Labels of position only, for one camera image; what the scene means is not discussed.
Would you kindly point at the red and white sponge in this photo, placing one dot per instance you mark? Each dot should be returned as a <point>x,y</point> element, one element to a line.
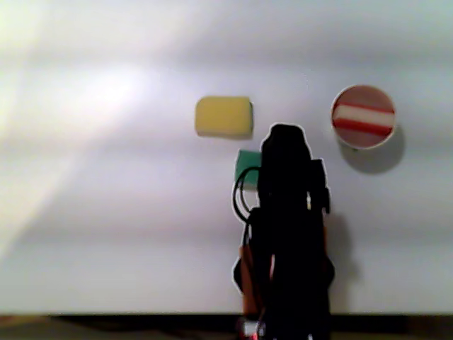
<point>361,117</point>

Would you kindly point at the green and white sponge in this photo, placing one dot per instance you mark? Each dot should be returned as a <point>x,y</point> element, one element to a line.
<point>247,161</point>

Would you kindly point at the yellow and white sponge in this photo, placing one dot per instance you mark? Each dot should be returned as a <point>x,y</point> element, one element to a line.
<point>223,117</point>

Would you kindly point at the orange tape strip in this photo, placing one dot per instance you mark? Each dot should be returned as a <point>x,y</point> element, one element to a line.
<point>249,280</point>

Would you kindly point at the white paper cup green band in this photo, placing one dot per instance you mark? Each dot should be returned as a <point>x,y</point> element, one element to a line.
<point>361,141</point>

